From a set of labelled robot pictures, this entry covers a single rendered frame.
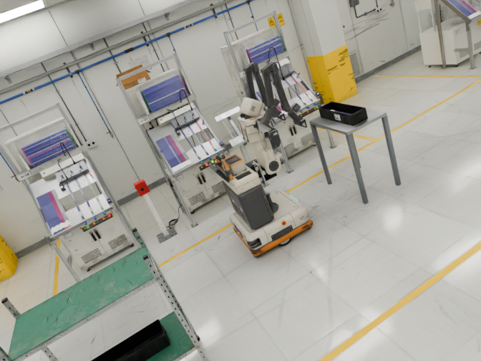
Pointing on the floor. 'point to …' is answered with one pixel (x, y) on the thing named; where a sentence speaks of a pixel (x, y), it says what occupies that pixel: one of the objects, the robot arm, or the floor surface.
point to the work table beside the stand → (355, 145)
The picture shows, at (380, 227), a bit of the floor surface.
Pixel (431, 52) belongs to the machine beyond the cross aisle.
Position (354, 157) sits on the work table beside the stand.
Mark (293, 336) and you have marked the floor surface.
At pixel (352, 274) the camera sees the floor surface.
